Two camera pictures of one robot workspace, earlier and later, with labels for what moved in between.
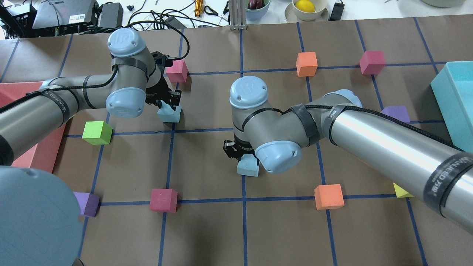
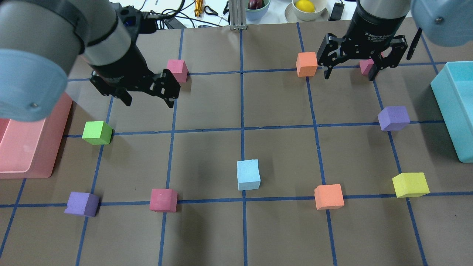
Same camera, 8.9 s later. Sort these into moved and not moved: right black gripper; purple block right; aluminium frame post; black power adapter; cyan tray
Moved: right black gripper
Not moved: purple block right; cyan tray; black power adapter; aluminium frame post
